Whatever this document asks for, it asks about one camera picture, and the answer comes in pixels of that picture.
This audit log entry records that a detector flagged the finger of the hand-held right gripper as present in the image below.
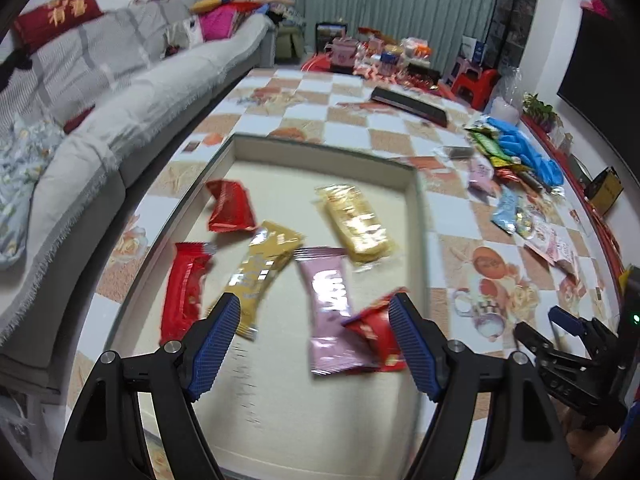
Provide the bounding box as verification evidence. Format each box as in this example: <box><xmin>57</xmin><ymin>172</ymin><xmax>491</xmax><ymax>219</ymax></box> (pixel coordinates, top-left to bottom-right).
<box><xmin>547</xmin><ymin>305</ymin><xmax>619</xmax><ymax>369</ymax></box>
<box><xmin>514</xmin><ymin>321</ymin><xmax>627</xmax><ymax>429</ymax></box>

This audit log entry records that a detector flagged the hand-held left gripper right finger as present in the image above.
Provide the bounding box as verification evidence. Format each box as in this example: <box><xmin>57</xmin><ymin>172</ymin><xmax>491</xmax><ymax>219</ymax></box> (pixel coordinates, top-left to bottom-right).
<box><xmin>387</xmin><ymin>291</ymin><xmax>576</xmax><ymax>480</ymax></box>

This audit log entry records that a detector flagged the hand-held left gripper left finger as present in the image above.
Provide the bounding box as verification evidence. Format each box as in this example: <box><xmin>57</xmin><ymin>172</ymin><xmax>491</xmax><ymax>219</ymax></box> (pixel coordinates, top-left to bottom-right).
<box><xmin>52</xmin><ymin>292</ymin><xmax>241</xmax><ymax>480</ymax></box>

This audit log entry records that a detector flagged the small red snack packet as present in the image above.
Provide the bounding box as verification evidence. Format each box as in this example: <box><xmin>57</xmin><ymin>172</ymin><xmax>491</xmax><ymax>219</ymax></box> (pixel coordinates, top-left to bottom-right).
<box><xmin>341</xmin><ymin>293</ymin><xmax>409</xmax><ymax>374</ymax></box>

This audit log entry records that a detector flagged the long bright red snack packet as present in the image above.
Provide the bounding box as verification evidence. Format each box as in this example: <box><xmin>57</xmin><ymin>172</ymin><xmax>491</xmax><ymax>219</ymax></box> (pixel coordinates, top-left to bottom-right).
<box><xmin>159</xmin><ymin>241</ymin><xmax>217</xmax><ymax>346</ymax></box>

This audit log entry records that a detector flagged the shallow white cardboard box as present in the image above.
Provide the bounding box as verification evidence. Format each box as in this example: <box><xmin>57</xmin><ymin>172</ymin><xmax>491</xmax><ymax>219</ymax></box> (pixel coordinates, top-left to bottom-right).
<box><xmin>107</xmin><ymin>132</ymin><xmax>432</xmax><ymax>480</ymax></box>

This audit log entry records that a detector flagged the gold snack packet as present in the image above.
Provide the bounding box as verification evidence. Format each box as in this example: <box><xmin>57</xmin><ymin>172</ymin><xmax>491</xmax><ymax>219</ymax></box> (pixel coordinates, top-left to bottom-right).
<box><xmin>207</xmin><ymin>219</ymin><xmax>306</xmax><ymax>342</ymax></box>

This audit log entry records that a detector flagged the pink snack packet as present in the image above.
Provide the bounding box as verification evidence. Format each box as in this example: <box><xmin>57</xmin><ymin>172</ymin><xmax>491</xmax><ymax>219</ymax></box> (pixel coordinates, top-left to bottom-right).
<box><xmin>292</xmin><ymin>247</ymin><xmax>382</xmax><ymax>377</ymax></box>

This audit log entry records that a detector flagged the yellow snack packet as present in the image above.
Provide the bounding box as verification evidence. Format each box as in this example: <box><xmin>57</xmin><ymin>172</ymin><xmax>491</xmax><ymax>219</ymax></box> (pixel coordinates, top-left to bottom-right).
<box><xmin>313</xmin><ymin>183</ymin><xmax>397</xmax><ymax>274</ymax></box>

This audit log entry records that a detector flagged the dark red snack packet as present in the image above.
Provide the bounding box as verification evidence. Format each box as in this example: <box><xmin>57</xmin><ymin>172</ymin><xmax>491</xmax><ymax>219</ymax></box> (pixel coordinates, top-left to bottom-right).
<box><xmin>205</xmin><ymin>178</ymin><xmax>259</xmax><ymax>234</ymax></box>

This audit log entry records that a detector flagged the pile of assorted snack packets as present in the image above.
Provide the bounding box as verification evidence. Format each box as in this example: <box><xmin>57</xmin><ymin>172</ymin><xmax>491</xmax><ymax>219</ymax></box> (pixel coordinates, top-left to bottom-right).
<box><xmin>432</xmin><ymin>119</ymin><xmax>609</xmax><ymax>277</ymax></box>

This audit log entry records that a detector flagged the yellow and black box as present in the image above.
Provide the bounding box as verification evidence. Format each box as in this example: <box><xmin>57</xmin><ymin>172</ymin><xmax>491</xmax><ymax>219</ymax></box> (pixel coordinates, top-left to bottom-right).
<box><xmin>584</xmin><ymin>165</ymin><xmax>626</xmax><ymax>214</ymax></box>

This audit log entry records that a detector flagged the pile of blue gloves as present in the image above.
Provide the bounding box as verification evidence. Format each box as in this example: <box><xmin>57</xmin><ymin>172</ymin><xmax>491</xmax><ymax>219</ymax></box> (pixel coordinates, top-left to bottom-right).
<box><xmin>482</xmin><ymin>117</ymin><xmax>567</xmax><ymax>187</ymax></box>

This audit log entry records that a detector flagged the potted green plant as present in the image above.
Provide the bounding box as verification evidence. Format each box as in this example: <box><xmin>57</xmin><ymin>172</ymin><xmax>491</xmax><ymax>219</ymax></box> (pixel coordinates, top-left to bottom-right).
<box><xmin>522</xmin><ymin>92</ymin><xmax>559</xmax><ymax>134</ymax></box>

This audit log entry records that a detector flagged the clear plastic bag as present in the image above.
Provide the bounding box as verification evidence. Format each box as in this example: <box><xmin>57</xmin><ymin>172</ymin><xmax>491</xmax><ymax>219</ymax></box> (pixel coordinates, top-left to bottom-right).
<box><xmin>487</xmin><ymin>67</ymin><xmax>524</xmax><ymax>127</ymax></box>

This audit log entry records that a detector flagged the black flat remote case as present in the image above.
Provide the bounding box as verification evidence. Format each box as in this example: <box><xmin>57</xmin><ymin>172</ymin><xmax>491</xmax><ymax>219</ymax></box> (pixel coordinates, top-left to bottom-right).
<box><xmin>370</xmin><ymin>85</ymin><xmax>449</xmax><ymax>129</ymax></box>

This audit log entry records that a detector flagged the black television screen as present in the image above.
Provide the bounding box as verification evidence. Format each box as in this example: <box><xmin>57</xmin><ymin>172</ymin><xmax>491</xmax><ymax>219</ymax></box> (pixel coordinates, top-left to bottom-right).
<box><xmin>557</xmin><ymin>7</ymin><xmax>640</xmax><ymax>147</ymax></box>

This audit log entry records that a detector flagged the red plastic stool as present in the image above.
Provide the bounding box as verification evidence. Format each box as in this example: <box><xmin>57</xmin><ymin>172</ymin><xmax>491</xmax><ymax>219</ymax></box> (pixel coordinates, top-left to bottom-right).
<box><xmin>450</xmin><ymin>67</ymin><xmax>502</xmax><ymax>112</ymax></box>

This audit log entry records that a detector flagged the light blue floral blanket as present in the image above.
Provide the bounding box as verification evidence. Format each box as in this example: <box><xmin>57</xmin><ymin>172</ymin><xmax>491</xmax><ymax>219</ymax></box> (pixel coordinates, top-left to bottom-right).
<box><xmin>0</xmin><ymin>111</ymin><xmax>67</xmax><ymax>272</ymax></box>

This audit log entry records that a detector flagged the grey sofa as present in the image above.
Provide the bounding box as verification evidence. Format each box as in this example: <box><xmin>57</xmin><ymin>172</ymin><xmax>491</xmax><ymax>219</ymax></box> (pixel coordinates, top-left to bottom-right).
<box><xmin>0</xmin><ymin>7</ymin><xmax>277</xmax><ymax>401</ymax></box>

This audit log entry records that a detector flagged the dark red cloth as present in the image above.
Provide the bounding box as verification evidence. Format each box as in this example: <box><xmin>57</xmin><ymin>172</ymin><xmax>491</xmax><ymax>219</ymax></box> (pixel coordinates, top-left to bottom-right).
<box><xmin>62</xmin><ymin>104</ymin><xmax>97</xmax><ymax>134</ymax></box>

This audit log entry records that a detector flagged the pink plastic stool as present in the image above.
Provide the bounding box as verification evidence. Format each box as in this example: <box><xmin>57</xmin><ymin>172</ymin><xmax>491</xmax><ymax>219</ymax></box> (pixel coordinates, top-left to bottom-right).
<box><xmin>447</xmin><ymin>57</ymin><xmax>477</xmax><ymax>82</ymax></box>

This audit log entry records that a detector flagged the blue and white box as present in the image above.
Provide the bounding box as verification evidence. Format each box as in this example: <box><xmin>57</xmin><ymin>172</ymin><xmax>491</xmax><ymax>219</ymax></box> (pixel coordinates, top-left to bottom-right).
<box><xmin>459</xmin><ymin>34</ymin><xmax>489</xmax><ymax>69</ymax></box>

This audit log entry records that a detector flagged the pink floral lidded mug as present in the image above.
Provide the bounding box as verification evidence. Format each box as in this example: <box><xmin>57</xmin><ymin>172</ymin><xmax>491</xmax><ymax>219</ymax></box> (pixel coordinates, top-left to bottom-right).
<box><xmin>327</xmin><ymin>37</ymin><xmax>362</xmax><ymax>74</ymax></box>

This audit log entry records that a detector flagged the red round table mat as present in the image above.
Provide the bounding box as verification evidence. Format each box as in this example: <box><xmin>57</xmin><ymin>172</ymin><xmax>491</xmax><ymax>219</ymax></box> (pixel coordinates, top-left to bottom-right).
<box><xmin>299</xmin><ymin>51</ymin><xmax>452</xmax><ymax>97</ymax></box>

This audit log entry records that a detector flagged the olive green armchair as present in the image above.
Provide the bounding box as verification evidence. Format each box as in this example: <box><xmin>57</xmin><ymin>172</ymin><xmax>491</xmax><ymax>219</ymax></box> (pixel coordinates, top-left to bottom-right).
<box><xmin>275</xmin><ymin>24</ymin><xmax>304</xmax><ymax>64</ymax></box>

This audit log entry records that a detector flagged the dark display shelf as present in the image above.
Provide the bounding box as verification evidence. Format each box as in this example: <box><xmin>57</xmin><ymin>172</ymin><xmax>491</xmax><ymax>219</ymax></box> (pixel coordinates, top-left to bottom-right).
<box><xmin>487</xmin><ymin>0</ymin><xmax>544</xmax><ymax>74</ymax></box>

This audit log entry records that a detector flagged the grey striped sofa throw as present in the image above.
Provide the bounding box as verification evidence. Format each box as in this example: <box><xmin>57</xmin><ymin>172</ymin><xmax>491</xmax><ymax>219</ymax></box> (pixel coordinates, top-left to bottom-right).
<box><xmin>0</xmin><ymin>0</ymin><xmax>201</xmax><ymax>127</ymax></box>

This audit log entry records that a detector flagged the yellow plush pillow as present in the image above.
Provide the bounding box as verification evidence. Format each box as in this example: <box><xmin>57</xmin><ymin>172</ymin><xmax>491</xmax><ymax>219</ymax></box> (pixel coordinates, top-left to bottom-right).
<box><xmin>189</xmin><ymin>0</ymin><xmax>239</xmax><ymax>14</ymax></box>

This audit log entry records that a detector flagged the red cushion with gold print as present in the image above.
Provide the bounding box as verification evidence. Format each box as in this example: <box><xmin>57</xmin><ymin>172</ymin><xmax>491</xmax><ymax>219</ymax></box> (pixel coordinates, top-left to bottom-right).
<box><xmin>13</xmin><ymin>0</ymin><xmax>104</xmax><ymax>54</ymax></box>

